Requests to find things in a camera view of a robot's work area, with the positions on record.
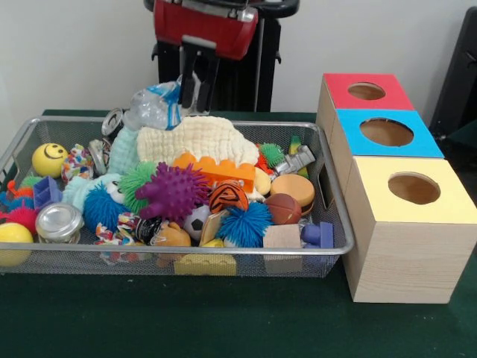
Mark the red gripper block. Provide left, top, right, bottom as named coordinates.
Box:
left=153, top=0, right=259, bottom=113

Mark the clear plastic packet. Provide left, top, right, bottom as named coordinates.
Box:
left=123, top=81, right=184, bottom=132

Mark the shallow clear mesh bin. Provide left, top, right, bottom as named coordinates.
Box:
left=0, top=116, right=356, bottom=278

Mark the wooden box with three holes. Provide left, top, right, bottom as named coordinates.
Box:
left=316, top=72, right=477, bottom=304

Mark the cream knitted cloth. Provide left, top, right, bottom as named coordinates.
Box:
left=136, top=116, right=262, bottom=166

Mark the orange toy building block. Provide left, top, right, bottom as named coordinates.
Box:
left=173, top=151, right=256, bottom=193

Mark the purple spiky ball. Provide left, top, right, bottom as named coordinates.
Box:
left=136, top=163, right=212, bottom=222

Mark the green spiky ball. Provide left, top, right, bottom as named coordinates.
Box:
left=119, top=160, right=159, bottom=213

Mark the toy hamburger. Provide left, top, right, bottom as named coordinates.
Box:
left=269, top=173, right=317, bottom=217

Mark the blue spiky ball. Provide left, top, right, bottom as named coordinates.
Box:
left=216, top=201, right=274, bottom=248

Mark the small brown basketball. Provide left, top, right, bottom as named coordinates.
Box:
left=265, top=192, right=303, bottom=226

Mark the yellow smiley face ball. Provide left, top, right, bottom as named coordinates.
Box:
left=31, top=142, right=69, bottom=178

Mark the purple toy block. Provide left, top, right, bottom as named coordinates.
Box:
left=301, top=221, right=335, bottom=250

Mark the silver metal can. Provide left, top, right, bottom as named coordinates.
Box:
left=35, top=202, right=84, bottom=244

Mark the dark green table cloth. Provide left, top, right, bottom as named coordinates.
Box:
left=0, top=110, right=477, bottom=358

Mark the plain yellow ball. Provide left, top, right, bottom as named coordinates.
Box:
left=0, top=222, right=34, bottom=268

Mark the black chair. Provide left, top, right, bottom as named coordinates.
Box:
left=431, top=6, right=477, bottom=150

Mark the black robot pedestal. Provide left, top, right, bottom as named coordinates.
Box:
left=144, top=0, right=300, bottom=113

